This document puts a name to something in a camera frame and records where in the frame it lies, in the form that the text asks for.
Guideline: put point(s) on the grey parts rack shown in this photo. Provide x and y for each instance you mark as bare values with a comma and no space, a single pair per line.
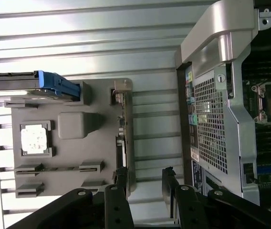
78,155

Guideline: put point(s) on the silver CPU chip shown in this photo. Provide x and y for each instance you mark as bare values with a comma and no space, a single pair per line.
34,138

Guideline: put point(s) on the CPU socket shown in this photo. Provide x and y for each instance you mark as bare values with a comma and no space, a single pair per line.
260,105

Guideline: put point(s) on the hard disk in blue carrier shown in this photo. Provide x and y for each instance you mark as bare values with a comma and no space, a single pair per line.
54,81

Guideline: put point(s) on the green RAM stick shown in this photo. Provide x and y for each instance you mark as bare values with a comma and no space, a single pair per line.
59,169

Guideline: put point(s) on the black and silver PC case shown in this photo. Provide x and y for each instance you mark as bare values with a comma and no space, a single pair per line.
221,35

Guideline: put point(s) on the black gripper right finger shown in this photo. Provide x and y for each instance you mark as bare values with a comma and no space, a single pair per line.
185,210

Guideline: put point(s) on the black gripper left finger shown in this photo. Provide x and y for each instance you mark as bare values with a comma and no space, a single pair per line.
118,207

